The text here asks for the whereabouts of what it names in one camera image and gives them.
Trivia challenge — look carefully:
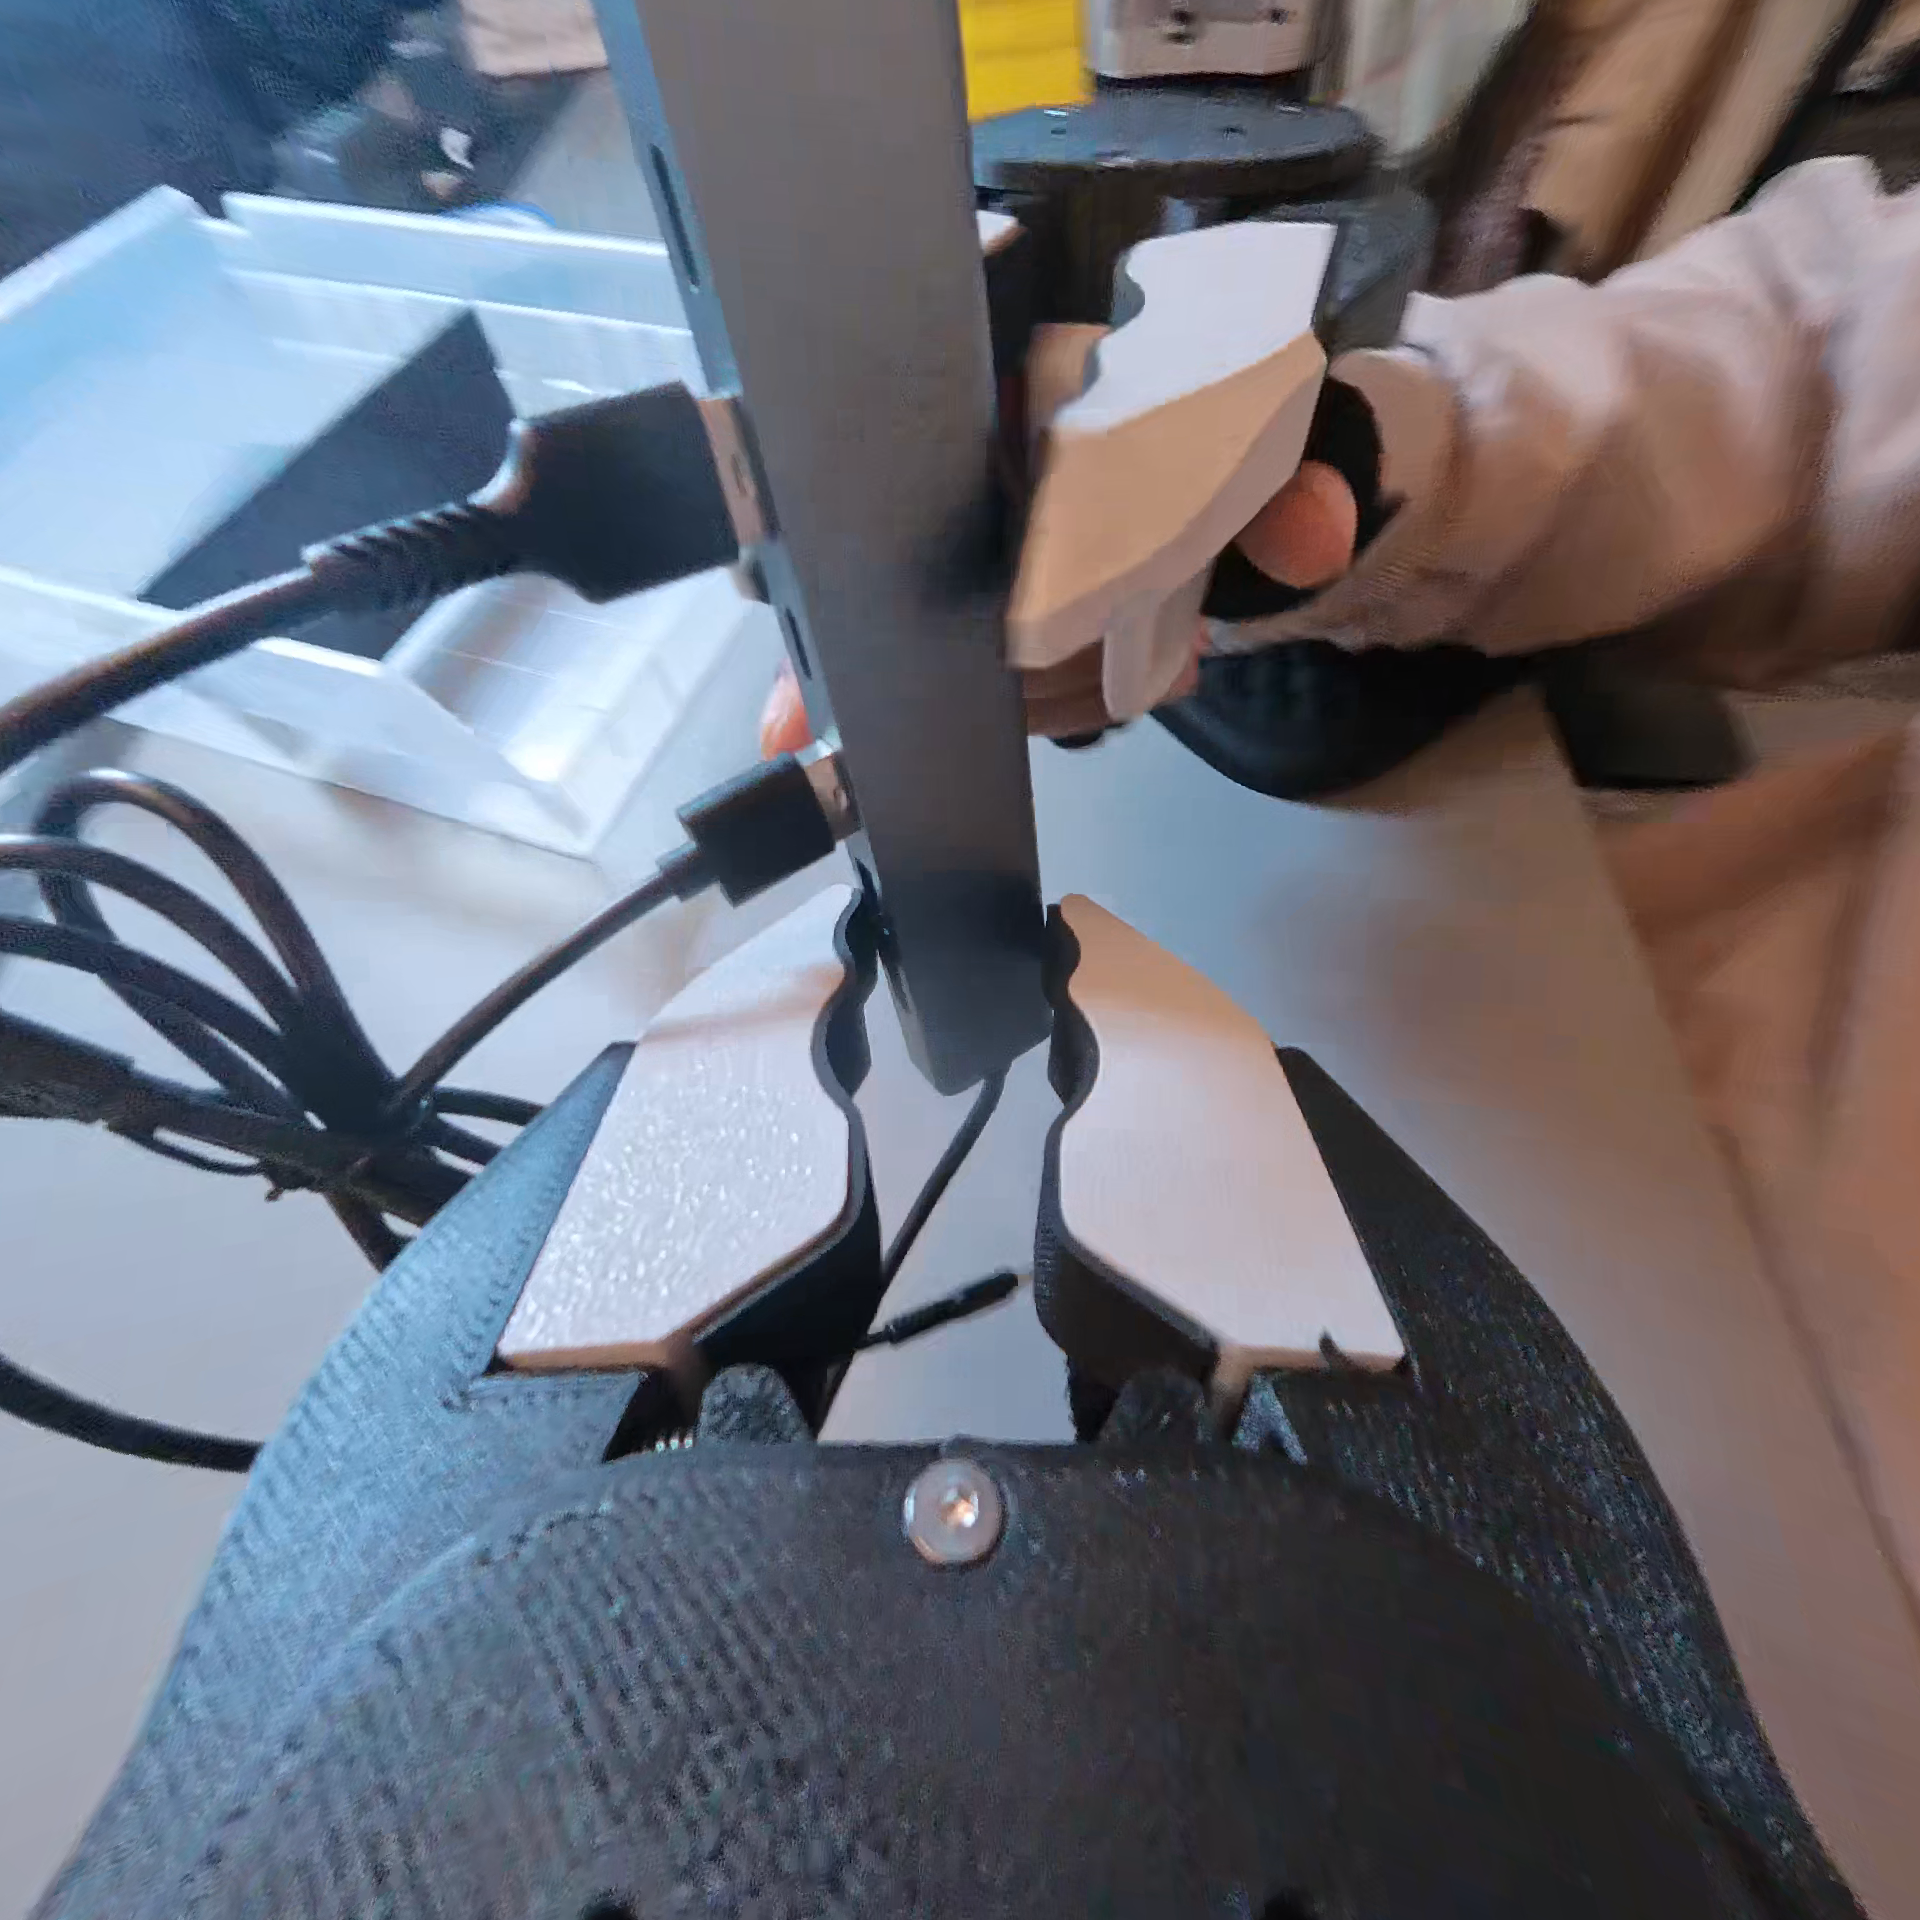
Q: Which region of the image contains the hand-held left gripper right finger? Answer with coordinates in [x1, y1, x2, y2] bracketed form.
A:
[1031, 892, 1413, 1441]

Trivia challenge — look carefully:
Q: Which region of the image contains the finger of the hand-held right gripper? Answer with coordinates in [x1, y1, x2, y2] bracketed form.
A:
[1000, 323, 1334, 724]
[1111, 223, 1338, 377]

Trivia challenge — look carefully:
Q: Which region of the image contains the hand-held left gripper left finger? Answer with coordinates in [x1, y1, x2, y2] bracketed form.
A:
[490, 884, 887, 1424]

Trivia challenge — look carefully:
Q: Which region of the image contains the wide dark grey usb hub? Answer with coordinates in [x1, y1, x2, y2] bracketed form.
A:
[591, 0, 1055, 1098]

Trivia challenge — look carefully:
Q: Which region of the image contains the thin black usb cable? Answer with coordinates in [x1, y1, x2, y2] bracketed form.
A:
[0, 751, 859, 1249]

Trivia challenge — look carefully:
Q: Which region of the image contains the clear plastic bin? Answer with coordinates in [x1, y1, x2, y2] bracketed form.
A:
[0, 187, 770, 860]

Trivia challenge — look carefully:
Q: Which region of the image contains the person's right forearm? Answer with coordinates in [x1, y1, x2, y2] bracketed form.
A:
[1304, 157, 1920, 695]

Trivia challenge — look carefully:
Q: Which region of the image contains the person's right hand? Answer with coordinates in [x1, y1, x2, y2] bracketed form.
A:
[757, 461, 1360, 761]

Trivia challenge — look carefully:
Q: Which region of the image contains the yellow bin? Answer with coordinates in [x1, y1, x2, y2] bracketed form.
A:
[960, 0, 1088, 122]

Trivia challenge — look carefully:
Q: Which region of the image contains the person's torso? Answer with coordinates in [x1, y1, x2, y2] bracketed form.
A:
[1351, 0, 1920, 1623]

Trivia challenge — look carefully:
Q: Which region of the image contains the black divider panel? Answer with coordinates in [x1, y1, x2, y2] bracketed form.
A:
[141, 307, 518, 657]

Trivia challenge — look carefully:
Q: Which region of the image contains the thick black cable large plug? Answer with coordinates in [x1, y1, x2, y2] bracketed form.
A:
[0, 381, 746, 776]

